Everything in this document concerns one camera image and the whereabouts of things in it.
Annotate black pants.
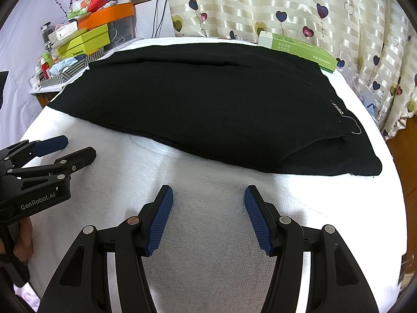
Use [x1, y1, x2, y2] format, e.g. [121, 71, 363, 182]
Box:
[50, 43, 382, 176]

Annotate person's left hand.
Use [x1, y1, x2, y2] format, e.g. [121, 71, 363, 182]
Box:
[14, 218, 33, 262]

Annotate light blue cloth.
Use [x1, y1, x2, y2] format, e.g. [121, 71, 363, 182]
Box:
[50, 55, 86, 77]

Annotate black white striped box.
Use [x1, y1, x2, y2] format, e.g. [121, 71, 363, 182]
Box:
[39, 47, 105, 87]

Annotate lime green shoe box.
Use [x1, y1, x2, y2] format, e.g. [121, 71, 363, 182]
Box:
[56, 24, 110, 58]

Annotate orange box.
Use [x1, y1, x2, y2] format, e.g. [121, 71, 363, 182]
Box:
[77, 2, 134, 30]

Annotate green and white box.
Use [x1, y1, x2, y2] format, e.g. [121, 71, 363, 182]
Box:
[258, 31, 337, 72]

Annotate heart pattern curtain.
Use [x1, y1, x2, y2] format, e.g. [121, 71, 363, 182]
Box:
[168, 0, 416, 139]

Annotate black power cables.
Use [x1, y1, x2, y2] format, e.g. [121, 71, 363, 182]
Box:
[151, 0, 169, 39]

